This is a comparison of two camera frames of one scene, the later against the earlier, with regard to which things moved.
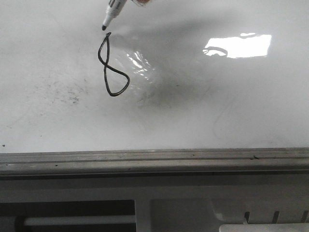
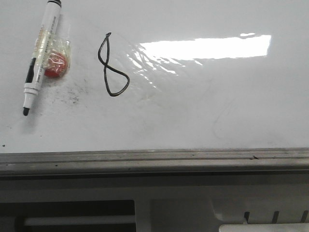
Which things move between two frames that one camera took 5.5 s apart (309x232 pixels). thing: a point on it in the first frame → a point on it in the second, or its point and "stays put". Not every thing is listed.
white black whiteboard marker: (114, 8) → (37, 65)
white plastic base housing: (178, 203) stays put
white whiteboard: (169, 74) stays put
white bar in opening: (79, 220) stays put
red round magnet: (143, 1) → (56, 65)
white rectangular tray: (264, 227) stays put
